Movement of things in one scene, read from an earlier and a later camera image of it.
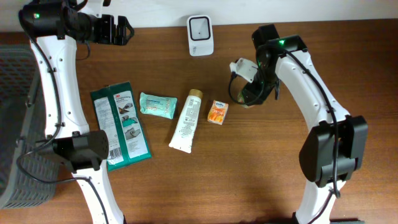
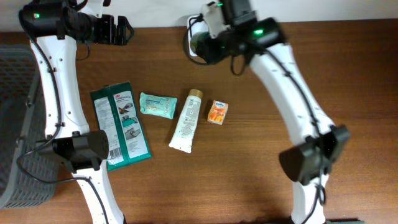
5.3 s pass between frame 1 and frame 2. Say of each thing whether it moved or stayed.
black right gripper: moved
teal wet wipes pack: stayed
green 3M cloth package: stayed
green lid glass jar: moved
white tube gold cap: stayed
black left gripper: stayed
